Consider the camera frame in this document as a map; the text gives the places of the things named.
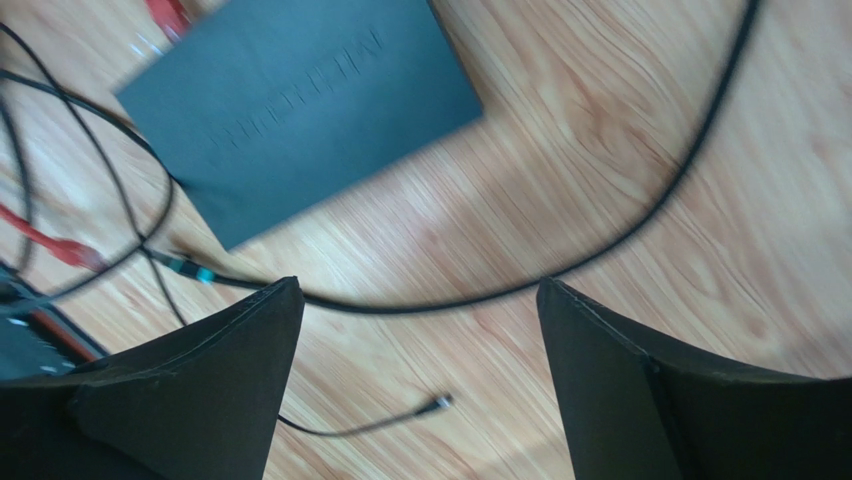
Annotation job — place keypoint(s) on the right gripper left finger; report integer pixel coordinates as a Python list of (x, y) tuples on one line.
[(198, 403)]

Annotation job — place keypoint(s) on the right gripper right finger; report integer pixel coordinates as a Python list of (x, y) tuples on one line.
[(636, 403)]

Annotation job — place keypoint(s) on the black network switch box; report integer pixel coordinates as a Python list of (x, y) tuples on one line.
[(267, 108)]

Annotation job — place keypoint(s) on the black power adapter brick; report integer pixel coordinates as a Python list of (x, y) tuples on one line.
[(44, 347)]

